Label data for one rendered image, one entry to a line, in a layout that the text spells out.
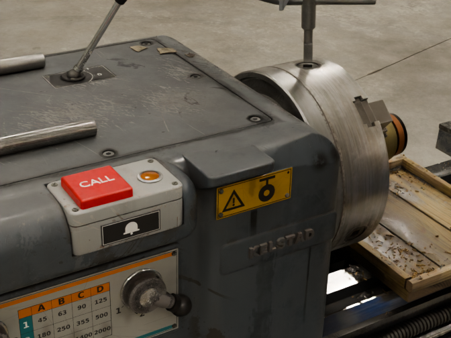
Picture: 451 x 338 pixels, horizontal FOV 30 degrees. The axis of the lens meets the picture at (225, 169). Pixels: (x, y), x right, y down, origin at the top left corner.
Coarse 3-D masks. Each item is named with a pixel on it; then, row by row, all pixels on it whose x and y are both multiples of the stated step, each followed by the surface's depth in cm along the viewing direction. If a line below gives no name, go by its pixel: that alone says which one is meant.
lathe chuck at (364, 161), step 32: (288, 64) 132; (320, 64) 131; (320, 96) 124; (352, 96) 126; (352, 128) 123; (352, 160) 123; (384, 160) 125; (352, 192) 124; (384, 192) 127; (352, 224) 127
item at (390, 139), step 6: (390, 114) 144; (396, 120) 143; (390, 126) 141; (396, 126) 142; (402, 126) 143; (390, 132) 141; (396, 132) 142; (402, 132) 142; (390, 138) 141; (396, 138) 141; (402, 138) 142; (390, 144) 141; (396, 144) 142; (402, 144) 143; (390, 150) 141; (396, 150) 144; (402, 150) 144; (390, 156) 143
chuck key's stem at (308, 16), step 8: (304, 0) 126; (312, 0) 126; (304, 8) 126; (312, 8) 126; (304, 16) 127; (312, 16) 127; (304, 24) 127; (312, 24) 127; (304, 32) 128; (312, 32) 128; (304, 40) 129; (312, 40) 129; (304, 48) 129; (312, 48) 129; (304, 56) 130; (312, 56) 130
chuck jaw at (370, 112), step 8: (360, 104) 127; (368, 104) 127; (376, 104) 129; (384, 104) 130; (360, 112) 126; (368, 112) 126; (376, 112) 129; (384, 112) 129; (368, 120) 126; (376, 120) 126; (384, 120) 129; (392, 120) 129; (384, 128) 134; (384, 136) 137
